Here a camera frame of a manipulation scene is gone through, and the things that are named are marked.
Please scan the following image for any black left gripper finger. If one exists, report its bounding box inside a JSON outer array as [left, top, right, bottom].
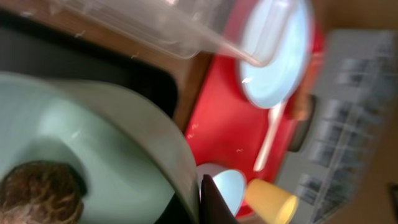
[[200, 174, 238, 224]]

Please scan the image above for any light blue bowl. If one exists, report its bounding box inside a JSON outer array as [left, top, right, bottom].
[[197, 163, 246, 216]]

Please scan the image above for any yellow plastic cup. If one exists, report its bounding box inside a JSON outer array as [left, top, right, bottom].
[[244, 179, 299, 224]]

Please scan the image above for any mint green bowl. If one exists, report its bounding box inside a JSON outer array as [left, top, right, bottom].
[[1, 72, 200, 223]]

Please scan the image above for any brown food scrap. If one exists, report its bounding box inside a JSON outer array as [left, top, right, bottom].
[[1, 161, 88, 224]]

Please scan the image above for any orange carrot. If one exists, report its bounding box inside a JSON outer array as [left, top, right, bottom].
[[287, 52, 323, 121]]

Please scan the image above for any gray dishwasher rack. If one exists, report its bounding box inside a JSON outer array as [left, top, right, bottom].
[[275, 29, 397, 224]]

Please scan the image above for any clear plastic waste bin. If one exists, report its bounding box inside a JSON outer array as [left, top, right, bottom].
[[18, 0, 301, 68]]

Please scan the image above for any black waste tray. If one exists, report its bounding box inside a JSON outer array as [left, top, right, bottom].
[[1, 9, 178, 117]]

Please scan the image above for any red serving tray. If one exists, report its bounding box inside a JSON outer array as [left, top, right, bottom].
[[185, 0, 326, 218]]

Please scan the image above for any white plastic spoon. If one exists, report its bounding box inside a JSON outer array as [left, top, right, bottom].
[[253, 101, 286, 172]]

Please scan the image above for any light blue plate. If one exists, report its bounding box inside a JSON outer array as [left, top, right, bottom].
[[237, 0, 314, 109]]

